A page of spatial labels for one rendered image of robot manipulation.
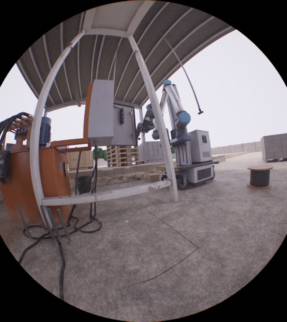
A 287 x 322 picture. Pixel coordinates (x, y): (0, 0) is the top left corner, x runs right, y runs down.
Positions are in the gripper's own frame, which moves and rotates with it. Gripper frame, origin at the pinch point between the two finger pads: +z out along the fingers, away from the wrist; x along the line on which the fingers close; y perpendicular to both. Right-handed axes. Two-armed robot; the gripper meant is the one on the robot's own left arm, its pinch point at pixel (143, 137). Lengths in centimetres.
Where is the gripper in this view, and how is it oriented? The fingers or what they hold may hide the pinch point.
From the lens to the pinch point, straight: 122.4
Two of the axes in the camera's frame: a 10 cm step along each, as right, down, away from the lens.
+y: -9.3, -3.1, -1.7
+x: 1.5, 1.0, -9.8
